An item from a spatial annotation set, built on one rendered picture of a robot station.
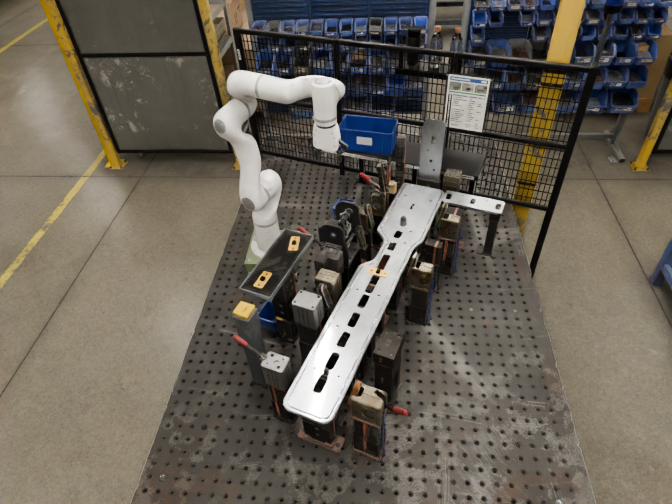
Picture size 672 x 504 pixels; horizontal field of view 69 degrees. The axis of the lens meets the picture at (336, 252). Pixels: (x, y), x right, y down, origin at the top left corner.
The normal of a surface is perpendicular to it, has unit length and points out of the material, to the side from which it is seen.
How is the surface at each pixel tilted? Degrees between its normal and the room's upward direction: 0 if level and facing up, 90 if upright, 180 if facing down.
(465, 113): 90
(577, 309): 0
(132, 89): 90
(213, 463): 0
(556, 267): 0
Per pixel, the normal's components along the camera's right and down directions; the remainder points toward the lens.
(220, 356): -0.05, -0.73
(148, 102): -0.10, 0.69
